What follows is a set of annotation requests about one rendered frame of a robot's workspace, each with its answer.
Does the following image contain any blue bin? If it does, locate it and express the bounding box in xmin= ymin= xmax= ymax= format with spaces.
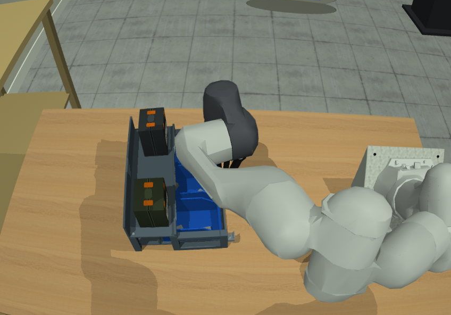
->
xmin=176 ymin=197 xmax=222 ymax=232
xmin=175 ymin=147 xmax=181 ymax=165
xmin=175 ymin=164 xmax=211 ymax=200

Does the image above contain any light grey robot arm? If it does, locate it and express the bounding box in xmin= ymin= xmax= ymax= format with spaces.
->
xmin=174 ymin=80 xmax=451 ymax=303

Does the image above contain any black hard case with orange latches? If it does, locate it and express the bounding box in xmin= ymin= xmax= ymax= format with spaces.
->
xmin=138 ymin=107 xmax=168 ymax=156

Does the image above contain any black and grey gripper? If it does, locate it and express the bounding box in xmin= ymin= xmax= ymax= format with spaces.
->
xmin=217 ymin=157 xmax=246 ymax=168

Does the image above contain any dark green case with orange latches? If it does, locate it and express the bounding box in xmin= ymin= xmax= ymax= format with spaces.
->
xmin=133 ymin=178 xmax=169 ymax=228

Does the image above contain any grey metal shelf rack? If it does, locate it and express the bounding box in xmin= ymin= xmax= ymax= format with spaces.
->
xmin=123 ymin=117 xmax=235 ymax=251

